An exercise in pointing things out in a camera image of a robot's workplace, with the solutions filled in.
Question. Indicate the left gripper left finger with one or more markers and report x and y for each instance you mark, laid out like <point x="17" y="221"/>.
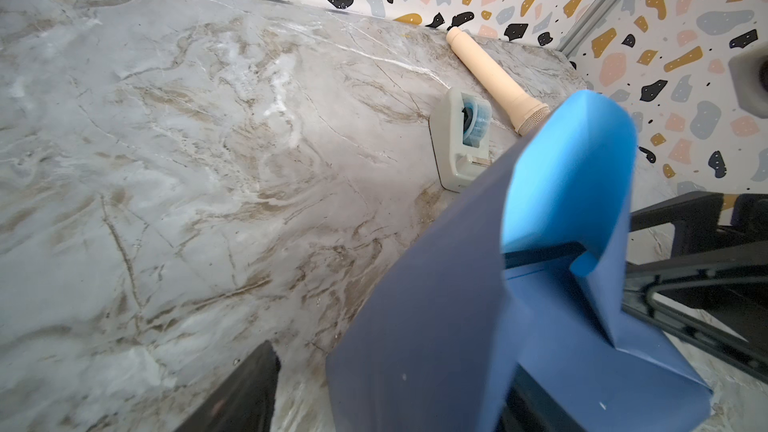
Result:
<point x="245" y="401"/>

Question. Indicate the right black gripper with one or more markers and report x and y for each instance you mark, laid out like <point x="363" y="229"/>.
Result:
<point x="714" y="300"/>

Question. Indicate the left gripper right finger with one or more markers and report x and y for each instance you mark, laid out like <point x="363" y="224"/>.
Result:
<point x="528" y="407"/>

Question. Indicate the blue wrapping paper sheet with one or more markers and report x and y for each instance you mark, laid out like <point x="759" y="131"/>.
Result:
<point x="437" y="344"/>

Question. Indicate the white tape dispenser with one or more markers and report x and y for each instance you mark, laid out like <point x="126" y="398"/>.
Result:
<point x="459" y="129"/>

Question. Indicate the dark navy gift box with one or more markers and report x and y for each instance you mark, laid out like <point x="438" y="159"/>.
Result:
<point x="540" y="255"/>

